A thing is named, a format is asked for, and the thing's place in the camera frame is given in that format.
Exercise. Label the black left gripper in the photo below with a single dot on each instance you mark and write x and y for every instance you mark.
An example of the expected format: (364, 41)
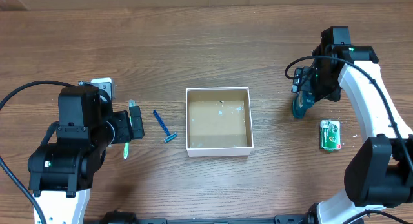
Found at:
(136, 122)

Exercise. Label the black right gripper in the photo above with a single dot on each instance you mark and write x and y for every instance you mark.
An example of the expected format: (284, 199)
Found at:
(305, 93)

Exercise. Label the teal transparent bottle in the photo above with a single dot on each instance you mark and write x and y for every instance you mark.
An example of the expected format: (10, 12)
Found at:
(302, 102)

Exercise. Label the blue disposable razor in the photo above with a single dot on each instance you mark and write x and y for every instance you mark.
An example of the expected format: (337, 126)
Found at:
(169, 136)

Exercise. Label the green soap packet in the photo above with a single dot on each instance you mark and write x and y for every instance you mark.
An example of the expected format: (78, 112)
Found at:
(330, 135)

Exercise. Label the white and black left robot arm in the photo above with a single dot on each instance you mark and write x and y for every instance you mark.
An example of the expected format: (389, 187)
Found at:
(74, 149)

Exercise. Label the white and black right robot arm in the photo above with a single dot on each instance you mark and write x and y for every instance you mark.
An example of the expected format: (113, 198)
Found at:
(380, 174)

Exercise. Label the green white toothbrush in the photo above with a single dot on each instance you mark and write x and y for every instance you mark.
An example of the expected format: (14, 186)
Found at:
(131, 103)

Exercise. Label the white square cardboard box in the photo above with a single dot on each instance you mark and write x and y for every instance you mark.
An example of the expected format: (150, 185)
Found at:
(218, 122)

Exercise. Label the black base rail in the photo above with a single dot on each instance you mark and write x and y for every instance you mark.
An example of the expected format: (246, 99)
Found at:
(131, 218)

